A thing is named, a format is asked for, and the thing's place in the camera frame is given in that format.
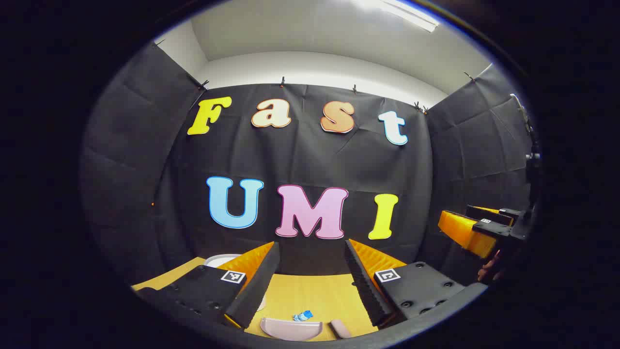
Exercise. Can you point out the ceiling light fixture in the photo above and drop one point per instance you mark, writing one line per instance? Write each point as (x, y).
(411, 17)

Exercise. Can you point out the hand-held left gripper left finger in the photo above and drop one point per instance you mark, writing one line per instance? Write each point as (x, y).
(256, 286)

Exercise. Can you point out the lilac plastic dustpan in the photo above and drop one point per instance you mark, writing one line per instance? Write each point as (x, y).
(290, 330)

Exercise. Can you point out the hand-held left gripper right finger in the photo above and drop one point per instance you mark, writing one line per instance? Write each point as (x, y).
(363, 286)

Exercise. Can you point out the black backdrop cloth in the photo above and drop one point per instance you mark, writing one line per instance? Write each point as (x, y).
(310, 160)

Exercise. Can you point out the blue paper trash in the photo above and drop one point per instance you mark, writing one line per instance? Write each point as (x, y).
(302, 316)

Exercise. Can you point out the white garbage bin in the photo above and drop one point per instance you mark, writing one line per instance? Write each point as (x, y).
(220, 261)

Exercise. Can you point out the small lilac broom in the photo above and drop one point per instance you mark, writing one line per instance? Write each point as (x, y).
(340, 329)

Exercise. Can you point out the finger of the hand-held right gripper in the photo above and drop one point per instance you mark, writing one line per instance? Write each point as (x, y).
(491, 215)
(465, 230)

